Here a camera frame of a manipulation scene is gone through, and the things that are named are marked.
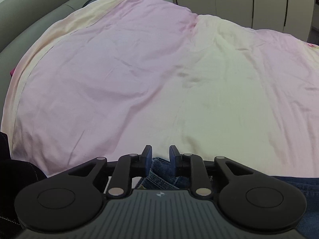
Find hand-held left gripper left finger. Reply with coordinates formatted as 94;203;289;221
67;144;153;200

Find grey padded bed headboard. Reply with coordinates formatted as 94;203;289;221
0;0;103;55

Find beige wardrobe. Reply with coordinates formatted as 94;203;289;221
172;0;316;42

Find dark blue pants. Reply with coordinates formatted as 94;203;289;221
135;157;319;239

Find dark cloth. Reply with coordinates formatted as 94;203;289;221
82;0;110;7

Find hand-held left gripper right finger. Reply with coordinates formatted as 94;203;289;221
169;144;253;200

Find pink floral blanket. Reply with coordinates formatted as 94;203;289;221
0;0;319;180

